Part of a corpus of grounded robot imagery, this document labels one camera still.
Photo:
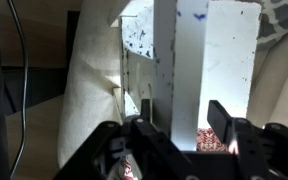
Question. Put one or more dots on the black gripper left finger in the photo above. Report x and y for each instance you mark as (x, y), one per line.
(157, 146)

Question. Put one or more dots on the cream fabric couch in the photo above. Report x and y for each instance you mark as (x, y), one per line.
(90, 83)

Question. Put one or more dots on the small white wooden chair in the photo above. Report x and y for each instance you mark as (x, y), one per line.
(190, 66)

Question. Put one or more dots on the grey patterned pillow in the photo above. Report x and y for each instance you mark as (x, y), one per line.
(284, 13)

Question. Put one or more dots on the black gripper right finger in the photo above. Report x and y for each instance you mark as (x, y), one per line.
(224, 130)

